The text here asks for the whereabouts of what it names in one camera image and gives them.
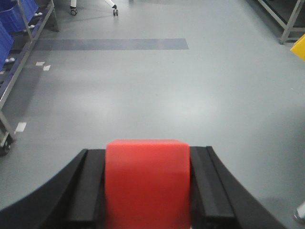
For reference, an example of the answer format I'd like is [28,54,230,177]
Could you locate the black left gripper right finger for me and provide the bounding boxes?
[190,146,285,229]

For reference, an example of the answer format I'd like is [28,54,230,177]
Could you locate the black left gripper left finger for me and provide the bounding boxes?
[0,149,105,229]

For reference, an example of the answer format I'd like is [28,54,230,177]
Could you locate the red cube block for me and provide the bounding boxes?
[105,139,191,229]

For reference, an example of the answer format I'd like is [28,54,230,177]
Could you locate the yellow studded toy brick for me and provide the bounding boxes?
[290,34,305,61]

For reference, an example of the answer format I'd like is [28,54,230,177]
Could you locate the steel rack with blue bins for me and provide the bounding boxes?
[0,0,60,157]

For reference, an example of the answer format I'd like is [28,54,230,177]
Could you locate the grey metal table frame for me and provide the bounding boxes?
[247,0,305,44]

